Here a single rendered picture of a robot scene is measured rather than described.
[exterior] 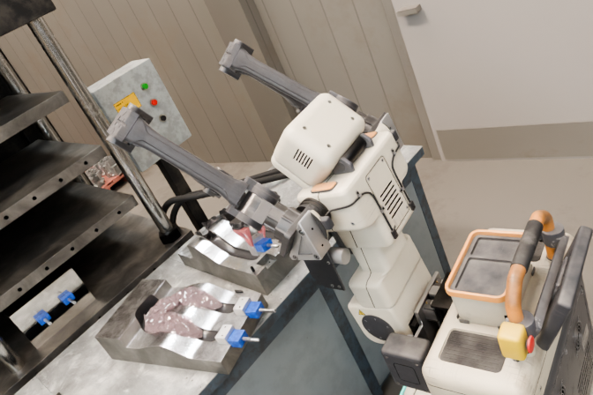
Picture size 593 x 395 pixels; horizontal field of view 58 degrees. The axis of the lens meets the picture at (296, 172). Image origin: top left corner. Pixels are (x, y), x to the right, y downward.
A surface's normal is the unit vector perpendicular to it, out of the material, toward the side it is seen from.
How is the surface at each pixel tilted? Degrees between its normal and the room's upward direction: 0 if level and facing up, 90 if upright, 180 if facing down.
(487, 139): 90
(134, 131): 69
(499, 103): 90
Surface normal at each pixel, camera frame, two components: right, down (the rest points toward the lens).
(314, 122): 0.31, -0.55
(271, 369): 0.69, 0.07
